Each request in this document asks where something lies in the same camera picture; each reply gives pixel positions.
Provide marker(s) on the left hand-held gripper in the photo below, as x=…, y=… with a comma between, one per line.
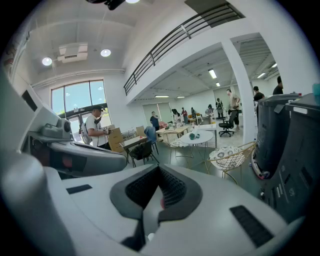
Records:
x=42, y=117

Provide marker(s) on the black machine with white trim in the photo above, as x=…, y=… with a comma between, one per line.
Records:
x=272, y=137

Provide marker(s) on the round ceiling light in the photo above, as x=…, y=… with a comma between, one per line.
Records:
x=47, y=61
x=105, y=53

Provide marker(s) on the computer monitor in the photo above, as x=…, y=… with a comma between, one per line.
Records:
x=132, y=142

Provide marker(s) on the cardboard box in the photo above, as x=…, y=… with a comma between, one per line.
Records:
x=115, y=140

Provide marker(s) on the round floral seat cushion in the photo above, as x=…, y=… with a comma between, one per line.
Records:
x=178, y=143
x=225, y=155

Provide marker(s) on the teal cloth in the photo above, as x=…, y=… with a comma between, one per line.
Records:
x=317, y=91

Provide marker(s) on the black balcony railing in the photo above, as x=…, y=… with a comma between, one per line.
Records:
x=186, y=31

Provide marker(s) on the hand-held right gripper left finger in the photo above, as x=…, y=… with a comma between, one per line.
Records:
x=95, y=220

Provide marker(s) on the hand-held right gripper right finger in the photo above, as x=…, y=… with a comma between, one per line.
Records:
x=212, y=225

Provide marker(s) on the white ceiling air conditioner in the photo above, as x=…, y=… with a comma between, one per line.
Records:
x=72, y=53

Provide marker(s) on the long wooden table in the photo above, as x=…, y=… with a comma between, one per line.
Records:
x=172, y=129

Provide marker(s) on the black office chair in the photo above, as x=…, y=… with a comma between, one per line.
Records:
x=226, y=125

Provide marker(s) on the white round table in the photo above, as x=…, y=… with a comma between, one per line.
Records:
x=202, y=136

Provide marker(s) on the rectangular ceiling light panel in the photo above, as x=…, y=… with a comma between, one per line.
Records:
x=212, y=73
x=218, y=84
x=161, y=96

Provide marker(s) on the white metal cart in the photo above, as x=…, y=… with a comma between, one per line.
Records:
x=207, y=127

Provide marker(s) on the large window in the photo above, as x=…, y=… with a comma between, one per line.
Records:
x=75, y=97

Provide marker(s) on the black machine with yellow label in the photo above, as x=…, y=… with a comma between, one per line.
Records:
x=300, y=150

